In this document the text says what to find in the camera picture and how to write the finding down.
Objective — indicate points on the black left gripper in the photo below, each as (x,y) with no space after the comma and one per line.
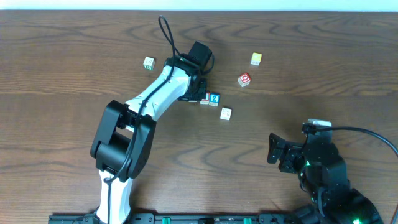
(195,95)

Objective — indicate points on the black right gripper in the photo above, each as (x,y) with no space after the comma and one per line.
(288,156)

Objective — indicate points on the red letter I block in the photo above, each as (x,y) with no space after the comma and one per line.
(206,99)

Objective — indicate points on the blue number 2 block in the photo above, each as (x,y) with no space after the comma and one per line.
(214,99)

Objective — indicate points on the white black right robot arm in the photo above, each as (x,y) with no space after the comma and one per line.
(336,205)

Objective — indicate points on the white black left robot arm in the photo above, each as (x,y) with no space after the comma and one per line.
(123,140)

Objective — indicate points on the white blue-sided block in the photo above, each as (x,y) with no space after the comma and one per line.
(226,113)

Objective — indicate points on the red letter Q block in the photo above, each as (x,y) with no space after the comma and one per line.
(244,79)

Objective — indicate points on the green letter R block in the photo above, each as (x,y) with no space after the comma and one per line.
(149,63)

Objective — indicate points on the yellow far block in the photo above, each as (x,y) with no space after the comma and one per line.
(256,59)

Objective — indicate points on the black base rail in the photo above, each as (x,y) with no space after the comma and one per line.
(149,218)

